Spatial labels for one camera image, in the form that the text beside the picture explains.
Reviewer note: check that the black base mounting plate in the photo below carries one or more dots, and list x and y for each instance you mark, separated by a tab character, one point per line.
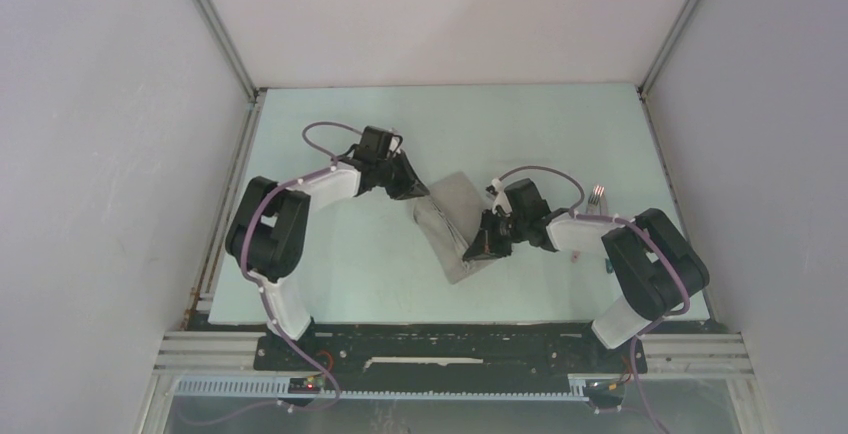
476	357

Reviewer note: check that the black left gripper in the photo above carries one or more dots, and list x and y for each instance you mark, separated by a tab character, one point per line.
410	185

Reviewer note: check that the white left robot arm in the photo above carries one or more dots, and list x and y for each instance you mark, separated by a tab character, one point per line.
267	234

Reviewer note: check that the left aluminium frame post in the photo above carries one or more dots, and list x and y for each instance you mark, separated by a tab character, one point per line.
212	19

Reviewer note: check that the right small circuit board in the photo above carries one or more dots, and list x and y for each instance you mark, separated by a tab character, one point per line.
596	388

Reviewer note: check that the fork with pink handle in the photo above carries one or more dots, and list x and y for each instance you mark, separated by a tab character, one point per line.
594	206

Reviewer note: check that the right aluminium frame post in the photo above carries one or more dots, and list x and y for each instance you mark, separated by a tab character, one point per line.
671	40

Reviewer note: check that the white slotted cable duct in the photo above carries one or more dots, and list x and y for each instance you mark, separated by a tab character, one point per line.
281	388

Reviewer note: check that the aluminium frame post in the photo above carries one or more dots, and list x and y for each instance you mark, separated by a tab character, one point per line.
671	40
212	19

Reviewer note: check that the left small circuit board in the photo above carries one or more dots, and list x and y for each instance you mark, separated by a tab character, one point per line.
306	385

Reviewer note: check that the grey cloth napkin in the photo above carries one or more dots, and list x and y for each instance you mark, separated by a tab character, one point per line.
449	218

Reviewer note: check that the small circuit board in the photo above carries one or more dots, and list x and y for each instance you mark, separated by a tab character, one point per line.
596	388
306	385

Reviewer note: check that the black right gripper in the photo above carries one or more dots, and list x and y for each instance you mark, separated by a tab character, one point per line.
486	243

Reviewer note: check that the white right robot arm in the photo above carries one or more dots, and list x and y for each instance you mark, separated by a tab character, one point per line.
657	270

